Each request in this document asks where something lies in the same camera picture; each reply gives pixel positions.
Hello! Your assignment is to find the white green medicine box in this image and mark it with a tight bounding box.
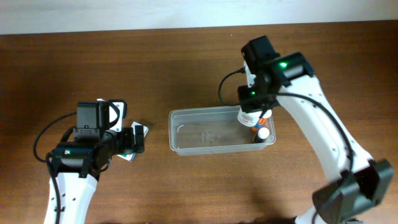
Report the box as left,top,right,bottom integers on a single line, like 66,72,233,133
116,122,149,162

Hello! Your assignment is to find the orange bottle white cap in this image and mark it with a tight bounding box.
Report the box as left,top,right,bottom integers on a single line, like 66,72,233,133
251,110,272,133

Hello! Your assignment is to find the clear sanitizer bottle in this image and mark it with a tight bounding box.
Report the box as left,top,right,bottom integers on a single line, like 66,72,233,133
237,108,262,127

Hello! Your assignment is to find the black bottle white cap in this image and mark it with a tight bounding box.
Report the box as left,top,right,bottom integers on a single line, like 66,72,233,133
252,128,270,144

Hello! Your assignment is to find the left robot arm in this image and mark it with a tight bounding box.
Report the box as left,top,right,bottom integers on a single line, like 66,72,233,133
44,99,147,223

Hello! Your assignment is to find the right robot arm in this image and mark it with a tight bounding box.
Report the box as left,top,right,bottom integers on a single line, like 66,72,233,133
238,36,394,223

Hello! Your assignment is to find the clear plastic container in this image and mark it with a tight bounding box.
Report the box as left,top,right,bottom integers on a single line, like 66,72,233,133
169,106,276,156

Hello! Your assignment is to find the right black cable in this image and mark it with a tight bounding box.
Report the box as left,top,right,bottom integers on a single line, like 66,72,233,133
217,67,355,178

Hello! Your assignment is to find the black cable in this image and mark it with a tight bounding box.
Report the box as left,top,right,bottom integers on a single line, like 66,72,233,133
217,67,355,178
32,110,78,224

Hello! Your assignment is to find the left black cable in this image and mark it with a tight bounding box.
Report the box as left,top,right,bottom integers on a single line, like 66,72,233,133
32,110,78,224

